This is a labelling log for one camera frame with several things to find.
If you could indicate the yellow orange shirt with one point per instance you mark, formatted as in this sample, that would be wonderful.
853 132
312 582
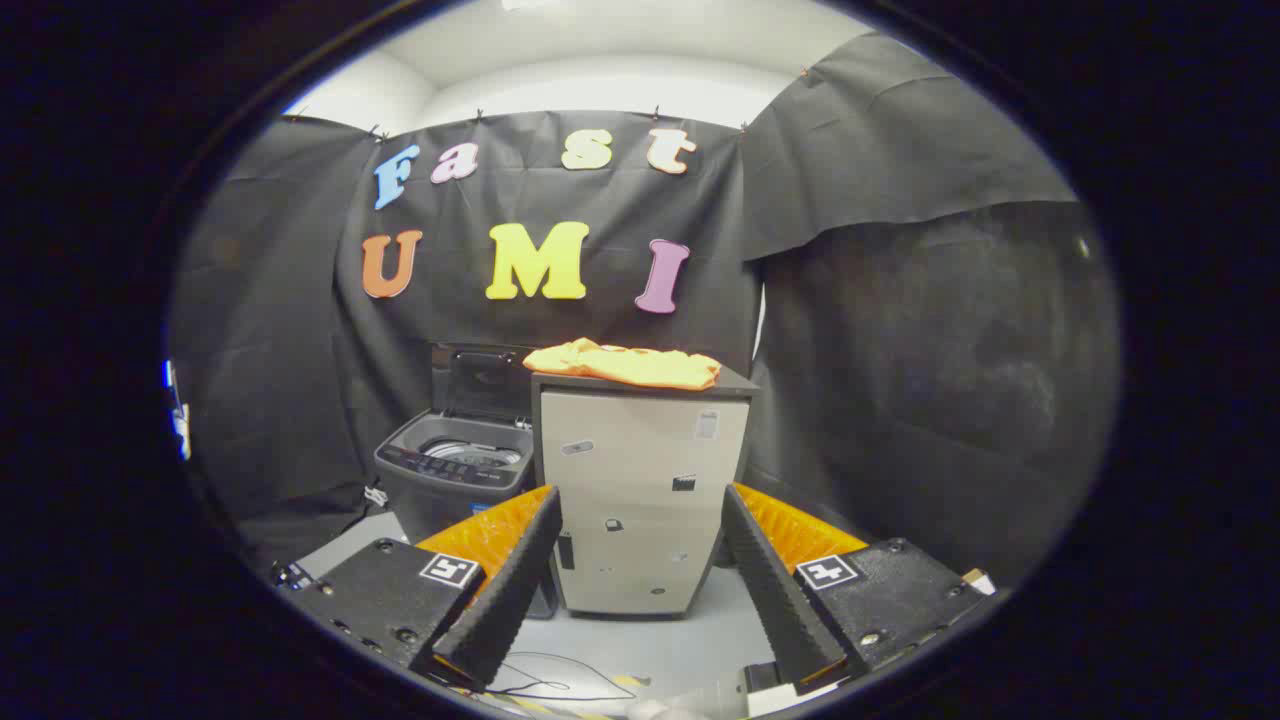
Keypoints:
640 365

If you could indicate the grey cabinet with dark top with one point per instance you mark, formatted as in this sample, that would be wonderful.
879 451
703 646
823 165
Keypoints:
640 470

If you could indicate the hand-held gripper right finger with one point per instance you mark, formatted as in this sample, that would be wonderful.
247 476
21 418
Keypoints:
770 590

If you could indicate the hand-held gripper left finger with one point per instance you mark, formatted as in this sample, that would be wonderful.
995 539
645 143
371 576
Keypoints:
510 590

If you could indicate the grey washing machine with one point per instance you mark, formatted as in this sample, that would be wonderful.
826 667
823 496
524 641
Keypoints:
440 490

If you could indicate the small cardboard box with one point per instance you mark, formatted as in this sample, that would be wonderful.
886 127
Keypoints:
978 581

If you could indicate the black backdrop cloth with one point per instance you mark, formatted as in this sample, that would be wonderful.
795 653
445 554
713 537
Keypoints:
450 300

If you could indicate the blue white object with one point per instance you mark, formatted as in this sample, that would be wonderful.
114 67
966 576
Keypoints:
178 420

